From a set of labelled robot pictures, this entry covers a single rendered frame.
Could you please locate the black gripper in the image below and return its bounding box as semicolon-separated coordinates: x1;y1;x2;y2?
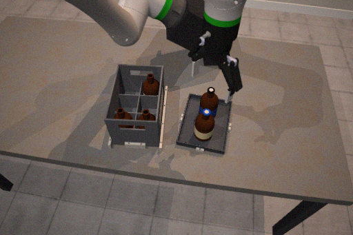
188;37;243;104

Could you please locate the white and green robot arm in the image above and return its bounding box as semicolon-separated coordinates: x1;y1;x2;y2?
64;0;247;46

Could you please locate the grey divided crate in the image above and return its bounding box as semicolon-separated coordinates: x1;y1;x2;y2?
104;68;165;147

